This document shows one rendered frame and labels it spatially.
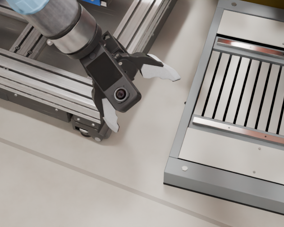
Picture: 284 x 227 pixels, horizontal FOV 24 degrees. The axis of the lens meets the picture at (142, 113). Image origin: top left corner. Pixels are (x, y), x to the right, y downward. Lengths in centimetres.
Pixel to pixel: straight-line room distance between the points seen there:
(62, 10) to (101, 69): 12
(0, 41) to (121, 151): 54
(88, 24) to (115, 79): 9
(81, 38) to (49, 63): 113
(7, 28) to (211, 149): 79
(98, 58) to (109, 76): 4
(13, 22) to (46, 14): 130
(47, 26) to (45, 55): 117
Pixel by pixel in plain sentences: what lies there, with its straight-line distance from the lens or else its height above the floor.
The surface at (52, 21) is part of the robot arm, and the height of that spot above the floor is 113.
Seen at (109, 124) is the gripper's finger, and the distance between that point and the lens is 116.
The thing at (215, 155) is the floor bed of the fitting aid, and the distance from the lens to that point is 209.
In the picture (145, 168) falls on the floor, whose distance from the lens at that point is 215.
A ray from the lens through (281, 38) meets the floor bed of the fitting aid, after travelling 243.
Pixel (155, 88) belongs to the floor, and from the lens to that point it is 233.
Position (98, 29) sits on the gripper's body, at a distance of 105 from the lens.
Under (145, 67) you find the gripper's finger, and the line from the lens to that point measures 111.
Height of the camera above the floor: 185
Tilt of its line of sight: 55 degrees down
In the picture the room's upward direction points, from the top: straight up
